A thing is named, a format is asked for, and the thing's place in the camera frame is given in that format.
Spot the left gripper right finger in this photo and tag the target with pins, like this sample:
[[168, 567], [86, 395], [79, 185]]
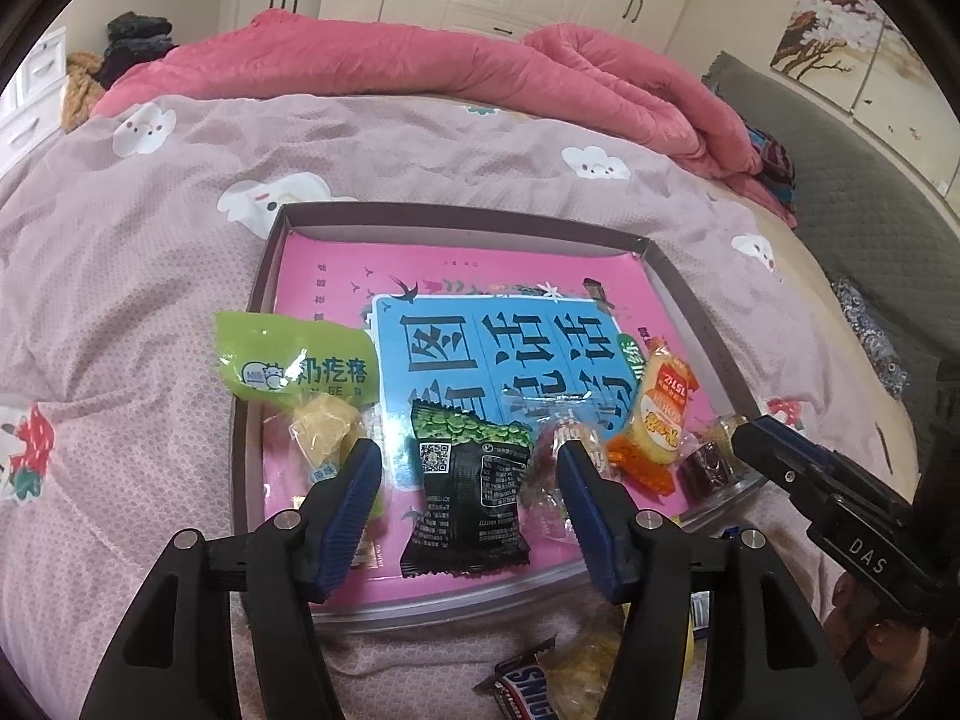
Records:
[[767, 656]]

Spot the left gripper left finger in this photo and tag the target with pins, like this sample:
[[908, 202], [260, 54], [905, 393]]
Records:
[[172, 655]]

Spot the clear packet oat cookie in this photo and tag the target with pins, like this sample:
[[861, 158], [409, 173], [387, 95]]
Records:
[[577, 671]]

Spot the dark brown candy packet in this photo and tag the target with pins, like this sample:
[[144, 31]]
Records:
[[704, 469]]

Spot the clear packet yellow cake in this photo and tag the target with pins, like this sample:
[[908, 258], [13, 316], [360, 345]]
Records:
[[721, 432]]

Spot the orange rice cracker packet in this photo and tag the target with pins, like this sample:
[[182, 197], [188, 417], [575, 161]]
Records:
[[650, 442]]

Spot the Snickers chocolate bar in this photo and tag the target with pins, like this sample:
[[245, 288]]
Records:
[[518, 685]]

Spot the green milk cheese snack packet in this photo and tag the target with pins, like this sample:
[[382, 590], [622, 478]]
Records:
[[301, 391]]

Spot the black green pea packet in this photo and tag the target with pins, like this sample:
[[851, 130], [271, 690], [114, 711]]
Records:
[[473, 471]]

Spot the blue foil biscuit packet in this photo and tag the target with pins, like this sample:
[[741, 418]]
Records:
[[700, 612]]

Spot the yellow Alpenliebe candy packet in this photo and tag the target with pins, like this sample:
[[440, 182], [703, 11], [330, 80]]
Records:
[[690, 647]]

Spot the person's right hand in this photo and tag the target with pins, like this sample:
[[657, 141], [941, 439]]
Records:
[[902, 650]]

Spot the patterned grey pillow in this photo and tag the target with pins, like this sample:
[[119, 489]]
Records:
[[879, 349]]

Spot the dark shallow cardboard box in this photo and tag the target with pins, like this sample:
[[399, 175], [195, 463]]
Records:
[[393, 222]]

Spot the grey padded headboard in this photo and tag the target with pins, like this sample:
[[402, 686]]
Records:
[[866, 222]]

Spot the striped dark garment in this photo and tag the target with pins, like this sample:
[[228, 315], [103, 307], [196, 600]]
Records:
[[778, 172]]

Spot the mauve patterned bed sheet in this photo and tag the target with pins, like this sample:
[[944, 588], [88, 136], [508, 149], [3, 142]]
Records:
[[117, 259]]

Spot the pink children's book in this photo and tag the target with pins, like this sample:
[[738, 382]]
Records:
[[517, 332]]

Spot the pink quilted duvet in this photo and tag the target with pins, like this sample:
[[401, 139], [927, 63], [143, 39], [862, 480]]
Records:
[[569, 72]]

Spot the white drawer cabinet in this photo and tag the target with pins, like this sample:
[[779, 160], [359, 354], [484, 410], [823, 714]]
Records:
[[33, 99]]

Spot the tan knitted blanket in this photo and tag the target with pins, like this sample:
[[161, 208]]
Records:
[[83, 91]]

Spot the dark folded clothes pile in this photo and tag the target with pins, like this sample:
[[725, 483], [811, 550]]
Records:
[[133, 39]]

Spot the tree wall painting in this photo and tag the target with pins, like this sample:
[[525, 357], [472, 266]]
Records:
[[830, 46]]

